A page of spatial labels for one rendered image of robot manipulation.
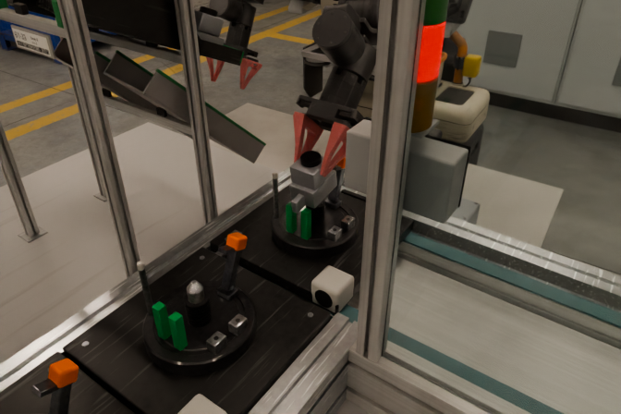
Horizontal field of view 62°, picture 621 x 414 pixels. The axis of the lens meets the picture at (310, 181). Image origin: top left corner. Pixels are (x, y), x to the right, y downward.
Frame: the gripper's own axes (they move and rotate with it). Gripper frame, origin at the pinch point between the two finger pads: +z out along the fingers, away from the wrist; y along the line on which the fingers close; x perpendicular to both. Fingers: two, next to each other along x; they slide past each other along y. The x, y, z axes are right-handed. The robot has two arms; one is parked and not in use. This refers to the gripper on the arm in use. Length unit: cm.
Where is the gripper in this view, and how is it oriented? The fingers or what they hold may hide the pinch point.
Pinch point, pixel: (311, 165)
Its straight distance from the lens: 75.7
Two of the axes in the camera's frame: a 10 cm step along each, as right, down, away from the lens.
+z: -3.9, 9.2, -0.9
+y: 8.2, 3.0, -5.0
